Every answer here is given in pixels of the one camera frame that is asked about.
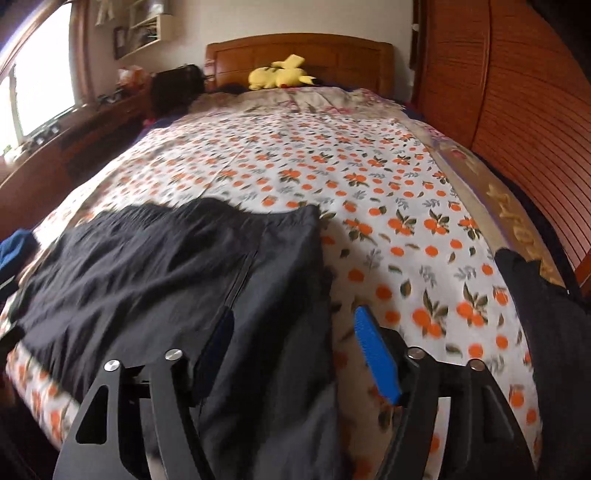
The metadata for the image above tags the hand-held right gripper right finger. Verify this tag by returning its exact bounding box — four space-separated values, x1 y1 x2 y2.
353 306 539 480

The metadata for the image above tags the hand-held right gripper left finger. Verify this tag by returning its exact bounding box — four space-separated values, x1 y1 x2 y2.
53 307 236 480

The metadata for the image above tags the black jacket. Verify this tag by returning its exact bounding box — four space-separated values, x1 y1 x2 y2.
9 196 352 480

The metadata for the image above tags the black garment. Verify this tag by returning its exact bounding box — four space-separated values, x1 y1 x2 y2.
494 247 591 480

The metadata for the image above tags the bed with orange-print sheet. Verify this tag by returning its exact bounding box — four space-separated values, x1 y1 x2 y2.
4 111 546 480

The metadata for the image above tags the brown patterned blanket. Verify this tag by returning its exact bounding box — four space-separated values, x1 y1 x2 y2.
425 134 578 296

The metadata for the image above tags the blue garment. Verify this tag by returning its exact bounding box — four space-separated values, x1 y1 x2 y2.
0 231 35 287

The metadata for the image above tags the wooden desk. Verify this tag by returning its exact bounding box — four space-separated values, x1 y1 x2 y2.
0 92 155 241

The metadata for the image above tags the black backpack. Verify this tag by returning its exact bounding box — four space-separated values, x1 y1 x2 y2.
150 64 206 116

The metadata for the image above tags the floral quilt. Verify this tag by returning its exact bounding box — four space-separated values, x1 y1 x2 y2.
189 88 407 123

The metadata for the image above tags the yellow plush toy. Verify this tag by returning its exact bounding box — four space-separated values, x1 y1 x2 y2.
248 54 318 90

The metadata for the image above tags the orange white plastic bag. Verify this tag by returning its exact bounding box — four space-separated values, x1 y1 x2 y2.
116 65 151 88

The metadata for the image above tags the wooden headboard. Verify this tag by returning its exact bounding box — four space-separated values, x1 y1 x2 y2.
204 33 395 95

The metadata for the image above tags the window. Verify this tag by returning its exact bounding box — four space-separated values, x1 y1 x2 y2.
0 0 88 158

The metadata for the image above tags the wooden slatted wardrobe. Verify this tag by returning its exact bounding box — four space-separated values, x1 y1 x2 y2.
409 0 591 296

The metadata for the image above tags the white wall shelf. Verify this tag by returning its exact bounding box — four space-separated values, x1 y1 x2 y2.
113 0 174 61

